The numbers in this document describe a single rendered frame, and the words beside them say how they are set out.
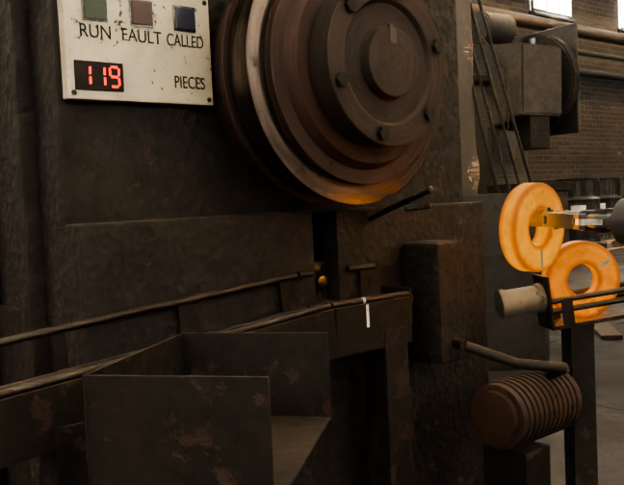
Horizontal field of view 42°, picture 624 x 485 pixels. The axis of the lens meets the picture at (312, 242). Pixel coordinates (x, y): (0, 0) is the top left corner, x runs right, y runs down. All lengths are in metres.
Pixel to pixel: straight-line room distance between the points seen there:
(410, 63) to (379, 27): 0.08
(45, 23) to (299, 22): 0.39
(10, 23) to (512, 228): 0.88
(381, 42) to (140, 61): 0.39
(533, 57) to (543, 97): 0.47
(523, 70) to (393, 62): 7.94
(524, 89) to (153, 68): 8.08
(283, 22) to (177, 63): 0.19
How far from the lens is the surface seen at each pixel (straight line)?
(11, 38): 1.38
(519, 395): 1.57
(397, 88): 1.38
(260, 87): 1.30
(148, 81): 1.35
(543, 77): 9.54
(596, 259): 1.72
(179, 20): 1.39
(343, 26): 1.32
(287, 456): 0.97
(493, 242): 4.09
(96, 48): 1.31
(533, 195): 1.45
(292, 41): 1.32
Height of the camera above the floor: 0.89
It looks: 3 degrees down
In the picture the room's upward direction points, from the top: 3 degrees counter-clockwise
